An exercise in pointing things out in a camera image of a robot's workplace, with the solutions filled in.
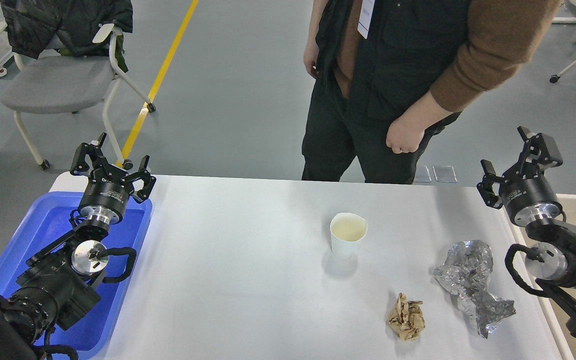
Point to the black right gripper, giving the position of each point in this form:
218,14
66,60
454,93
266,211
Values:
526,193

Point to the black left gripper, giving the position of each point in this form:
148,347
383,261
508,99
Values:
109,189

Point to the white paper cup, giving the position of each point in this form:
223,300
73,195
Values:
346,232

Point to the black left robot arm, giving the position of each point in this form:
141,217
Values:
59,287

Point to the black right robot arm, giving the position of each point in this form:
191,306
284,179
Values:
547,268

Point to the person left hand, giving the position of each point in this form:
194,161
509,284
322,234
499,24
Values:
405,134

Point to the person right hand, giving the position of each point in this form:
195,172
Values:
309,59

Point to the right metal floor plate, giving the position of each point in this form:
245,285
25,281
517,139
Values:
445,174

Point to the metal floor plate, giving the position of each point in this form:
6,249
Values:
422,175
445,174

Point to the left metal floor plate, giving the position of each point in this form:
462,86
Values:
422,175

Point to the grey white chair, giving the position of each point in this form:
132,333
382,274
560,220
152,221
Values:
67,84

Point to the crumpled aluminium foil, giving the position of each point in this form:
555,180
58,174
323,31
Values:
465,274

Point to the black jacket on chair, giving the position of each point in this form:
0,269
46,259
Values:
32,24

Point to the person in black vest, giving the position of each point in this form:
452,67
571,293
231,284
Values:
378,58

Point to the crumpled brown paper ball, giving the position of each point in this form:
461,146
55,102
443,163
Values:
406,319

